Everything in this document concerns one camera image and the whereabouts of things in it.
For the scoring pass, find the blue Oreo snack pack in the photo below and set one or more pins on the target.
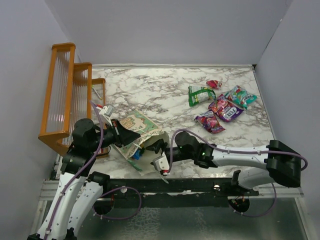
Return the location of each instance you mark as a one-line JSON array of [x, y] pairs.
[[137, 155]]

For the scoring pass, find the green snack pouch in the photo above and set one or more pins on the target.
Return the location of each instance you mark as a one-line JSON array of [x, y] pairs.
[[199, 94]]

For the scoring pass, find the white pen in rack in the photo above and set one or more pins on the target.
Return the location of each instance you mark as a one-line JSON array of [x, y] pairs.
[[96, 92]]

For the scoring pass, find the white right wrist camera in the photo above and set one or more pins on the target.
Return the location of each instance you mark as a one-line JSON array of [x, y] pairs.
[[161, 164]]

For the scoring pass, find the purple Fox's candy bag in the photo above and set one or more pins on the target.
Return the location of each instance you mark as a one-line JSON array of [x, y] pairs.
[[224, 109]]

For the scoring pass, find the small red snack packet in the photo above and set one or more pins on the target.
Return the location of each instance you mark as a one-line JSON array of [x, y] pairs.
[[214, 84]]

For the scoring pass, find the green paper gift bag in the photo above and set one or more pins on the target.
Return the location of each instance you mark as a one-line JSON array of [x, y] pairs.
[[149, 132]]

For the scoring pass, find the orange wooden tiered rack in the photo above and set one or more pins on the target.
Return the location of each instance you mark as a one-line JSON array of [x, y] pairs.
[[68, 92]]

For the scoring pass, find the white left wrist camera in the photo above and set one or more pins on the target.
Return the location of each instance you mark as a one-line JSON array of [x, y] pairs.
[[106, 111]]

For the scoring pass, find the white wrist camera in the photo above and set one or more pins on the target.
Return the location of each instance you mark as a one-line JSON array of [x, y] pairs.
[[106, 111], [161, 164]]

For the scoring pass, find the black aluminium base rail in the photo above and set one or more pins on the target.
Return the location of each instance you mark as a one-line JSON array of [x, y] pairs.
[[174, 193]]

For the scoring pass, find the purple red fruit candy bag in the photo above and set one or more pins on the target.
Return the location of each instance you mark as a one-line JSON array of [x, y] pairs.
[[209, 122]]

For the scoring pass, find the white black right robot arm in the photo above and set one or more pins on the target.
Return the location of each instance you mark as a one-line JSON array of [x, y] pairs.
[[266, 164]]

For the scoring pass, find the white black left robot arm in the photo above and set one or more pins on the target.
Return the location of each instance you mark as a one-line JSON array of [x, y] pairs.
[[78, 188]]

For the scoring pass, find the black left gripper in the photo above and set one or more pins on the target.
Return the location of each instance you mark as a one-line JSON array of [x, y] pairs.
[[123, 136]]

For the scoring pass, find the green Fox's mint candy bag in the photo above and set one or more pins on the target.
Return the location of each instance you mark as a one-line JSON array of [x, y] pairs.
[[240, 96]]

